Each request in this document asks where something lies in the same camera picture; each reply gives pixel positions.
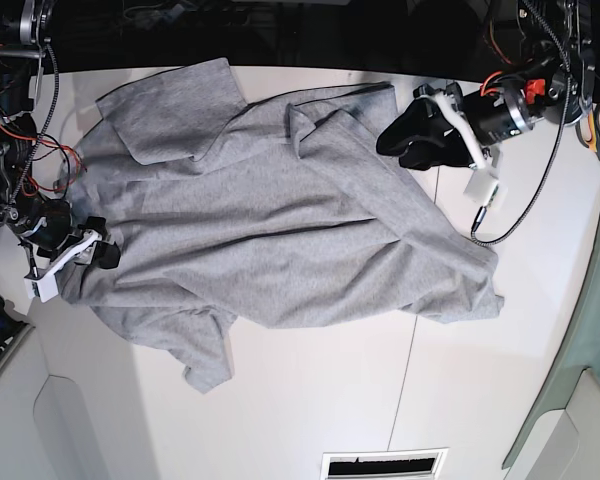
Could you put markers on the white floor vent grille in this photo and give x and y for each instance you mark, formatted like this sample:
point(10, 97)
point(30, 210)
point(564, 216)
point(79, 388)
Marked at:
point(393, 465)

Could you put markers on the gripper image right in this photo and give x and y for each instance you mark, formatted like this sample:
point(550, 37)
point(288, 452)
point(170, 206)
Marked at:
point(424, 138)

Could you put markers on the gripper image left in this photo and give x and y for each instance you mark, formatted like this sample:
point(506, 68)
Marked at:
point(48, 225)

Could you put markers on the grey t-shirt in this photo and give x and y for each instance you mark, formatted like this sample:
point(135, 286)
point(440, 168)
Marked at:
point(279, 211)

